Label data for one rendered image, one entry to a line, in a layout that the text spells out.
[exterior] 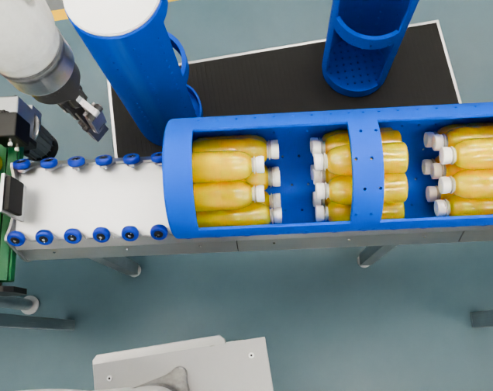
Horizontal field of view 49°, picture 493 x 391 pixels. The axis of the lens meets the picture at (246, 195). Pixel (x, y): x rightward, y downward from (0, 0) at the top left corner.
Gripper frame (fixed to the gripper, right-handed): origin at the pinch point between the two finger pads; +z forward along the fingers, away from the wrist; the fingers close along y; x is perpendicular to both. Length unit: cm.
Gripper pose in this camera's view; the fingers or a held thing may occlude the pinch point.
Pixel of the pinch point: (93, 126)
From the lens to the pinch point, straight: 96.2
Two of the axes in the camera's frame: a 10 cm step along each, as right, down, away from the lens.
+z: 0.6, 2.6, 9.7
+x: -5.8, 8.0, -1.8
